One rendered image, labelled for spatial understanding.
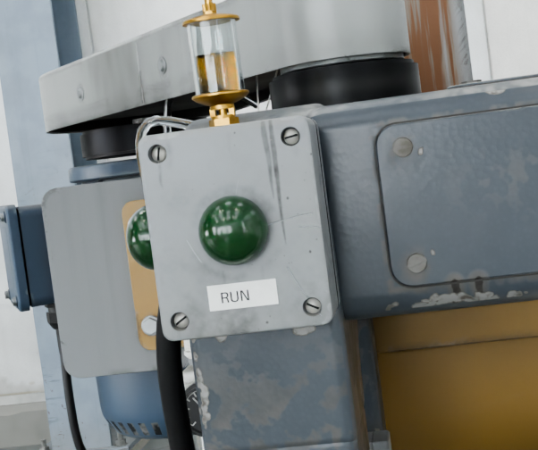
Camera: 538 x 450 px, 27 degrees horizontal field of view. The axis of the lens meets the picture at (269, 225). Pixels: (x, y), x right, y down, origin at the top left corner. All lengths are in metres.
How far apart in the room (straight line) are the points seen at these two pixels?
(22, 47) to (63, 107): 4.61
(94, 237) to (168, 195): 0.47
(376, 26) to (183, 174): 0.20
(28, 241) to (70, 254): 0.04
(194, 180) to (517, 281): 0.16
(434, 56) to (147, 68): 0.31
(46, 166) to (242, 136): 5.06
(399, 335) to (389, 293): 0.25
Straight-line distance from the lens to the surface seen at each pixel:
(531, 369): 0.83
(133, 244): 0.50
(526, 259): 0.53
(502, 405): 0.84
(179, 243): 0.48
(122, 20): 5.92
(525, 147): 0.52
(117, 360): 0.96
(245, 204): 0.47
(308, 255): 0.48
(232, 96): 0.55
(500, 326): 0.77
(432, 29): 1.02
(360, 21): 0.64
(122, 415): 1.01
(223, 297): 0.48
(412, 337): 0.77
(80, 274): 0.95
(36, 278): 0.98
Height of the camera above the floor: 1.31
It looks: 3 degrees down
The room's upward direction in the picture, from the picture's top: 7 degrees counter-clockwise
